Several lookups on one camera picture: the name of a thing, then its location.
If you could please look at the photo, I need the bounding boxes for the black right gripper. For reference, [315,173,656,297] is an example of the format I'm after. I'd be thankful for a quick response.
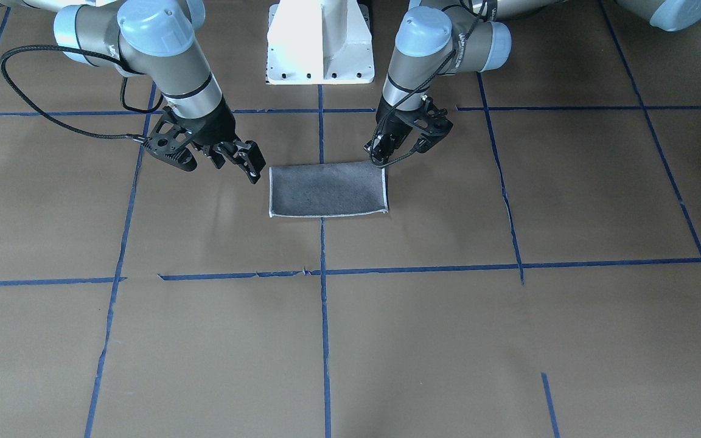
[144,100,265,185]

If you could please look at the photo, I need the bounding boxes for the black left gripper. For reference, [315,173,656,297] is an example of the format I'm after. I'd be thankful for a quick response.
[364,97,453,166]

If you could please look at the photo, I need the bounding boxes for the pink and grey towel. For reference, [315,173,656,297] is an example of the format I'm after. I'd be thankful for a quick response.
[269,161,389,217]

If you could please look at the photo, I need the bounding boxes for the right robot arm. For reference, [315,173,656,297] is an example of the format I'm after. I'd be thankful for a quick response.
[0,1,265,183]

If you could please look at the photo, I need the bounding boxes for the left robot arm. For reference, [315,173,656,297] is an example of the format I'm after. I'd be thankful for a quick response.
[364,1,554,169]

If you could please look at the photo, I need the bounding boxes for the short blue tape line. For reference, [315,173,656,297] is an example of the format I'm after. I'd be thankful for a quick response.
[540,372,561,438]

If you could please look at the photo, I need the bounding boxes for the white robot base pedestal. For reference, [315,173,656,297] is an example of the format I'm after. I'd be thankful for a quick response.
[265,1,375,86]

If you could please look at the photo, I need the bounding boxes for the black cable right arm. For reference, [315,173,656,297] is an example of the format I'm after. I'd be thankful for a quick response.
[0,44,166,142]

